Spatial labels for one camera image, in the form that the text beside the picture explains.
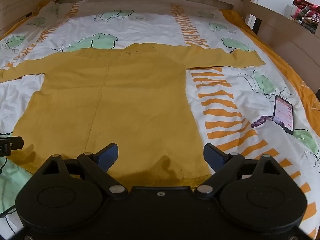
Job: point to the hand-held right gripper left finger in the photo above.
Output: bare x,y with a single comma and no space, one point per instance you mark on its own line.
108,155

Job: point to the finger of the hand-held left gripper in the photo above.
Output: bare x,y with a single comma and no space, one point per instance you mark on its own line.
12,142

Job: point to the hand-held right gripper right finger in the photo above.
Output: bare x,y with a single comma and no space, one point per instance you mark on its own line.
212,156

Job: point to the mustard yellow knit sweater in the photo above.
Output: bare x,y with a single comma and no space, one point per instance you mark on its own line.
140,100

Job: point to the pile of colourful clothes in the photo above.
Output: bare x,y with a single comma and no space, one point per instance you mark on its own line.
306,12

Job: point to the purple patterned phone holder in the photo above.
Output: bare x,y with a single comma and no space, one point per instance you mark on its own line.
260,122

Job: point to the black smartphone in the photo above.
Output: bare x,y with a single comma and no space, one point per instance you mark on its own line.
283,111

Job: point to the white printed bedsheet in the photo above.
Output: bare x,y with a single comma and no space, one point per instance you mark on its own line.
150,27

